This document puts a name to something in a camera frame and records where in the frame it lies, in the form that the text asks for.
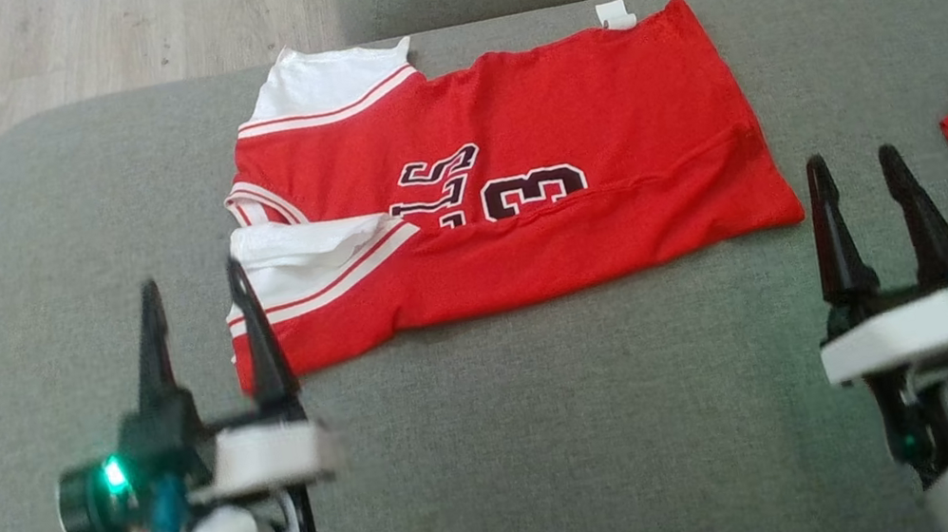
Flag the red white basketball jersey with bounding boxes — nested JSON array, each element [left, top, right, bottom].
[[183, 0, 820, 398]]

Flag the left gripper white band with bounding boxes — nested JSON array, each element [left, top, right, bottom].
[[91, 246, 355, 532]]

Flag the large grey sofa seat cushion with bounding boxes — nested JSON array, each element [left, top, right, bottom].
[[0, 0, 948, 532]]

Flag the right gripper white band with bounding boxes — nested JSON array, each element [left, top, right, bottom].
[[788, 134, 948, 502]]

